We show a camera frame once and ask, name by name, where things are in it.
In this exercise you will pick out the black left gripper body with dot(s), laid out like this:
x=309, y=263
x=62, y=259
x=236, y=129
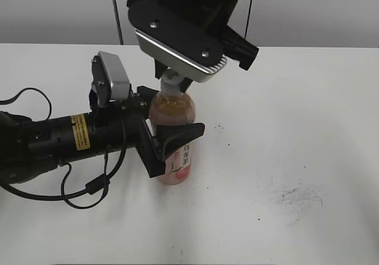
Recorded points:
x=121, y=125

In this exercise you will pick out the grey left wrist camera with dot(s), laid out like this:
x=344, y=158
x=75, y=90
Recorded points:
x=110, y=80

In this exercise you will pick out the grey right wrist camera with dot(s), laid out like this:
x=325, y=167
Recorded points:
x=176, y=43

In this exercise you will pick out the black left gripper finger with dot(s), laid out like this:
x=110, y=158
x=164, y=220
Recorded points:
x=172, y=138
x=145, y=96

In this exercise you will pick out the grey bottle cap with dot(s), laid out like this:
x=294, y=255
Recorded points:
x=170, y=82

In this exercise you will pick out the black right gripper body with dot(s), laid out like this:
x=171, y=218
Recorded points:
x=212, y=16

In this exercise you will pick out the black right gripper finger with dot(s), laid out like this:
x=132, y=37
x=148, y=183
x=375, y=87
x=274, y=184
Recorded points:
x=160, y=68
x=185, y=84

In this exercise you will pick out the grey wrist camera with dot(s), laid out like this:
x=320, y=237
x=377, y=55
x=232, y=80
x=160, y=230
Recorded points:
x=176, y=43
x=110, y=80

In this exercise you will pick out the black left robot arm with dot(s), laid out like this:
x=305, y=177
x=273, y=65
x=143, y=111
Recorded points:
x=29, y=149

